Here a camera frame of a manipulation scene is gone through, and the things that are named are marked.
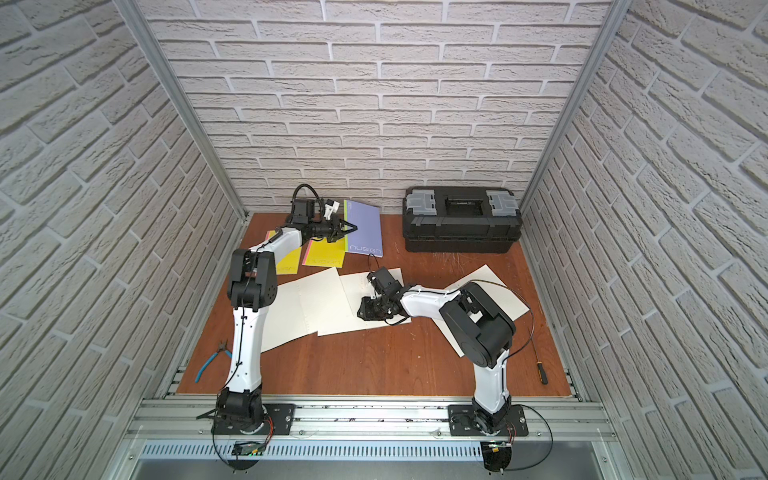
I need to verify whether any black plastic toolbox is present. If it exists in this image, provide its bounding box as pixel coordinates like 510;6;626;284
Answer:
402;186;523;254

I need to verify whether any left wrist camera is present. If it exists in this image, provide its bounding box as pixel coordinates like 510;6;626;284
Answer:
323;199;340;221

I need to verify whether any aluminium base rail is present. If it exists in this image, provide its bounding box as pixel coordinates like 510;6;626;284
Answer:
126;394;618;442

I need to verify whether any white ventilation grille strip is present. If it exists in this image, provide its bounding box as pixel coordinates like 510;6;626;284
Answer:
139;441;595;462

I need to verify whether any black screwdriver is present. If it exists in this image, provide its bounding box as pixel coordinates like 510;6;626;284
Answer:
529;326;548;385

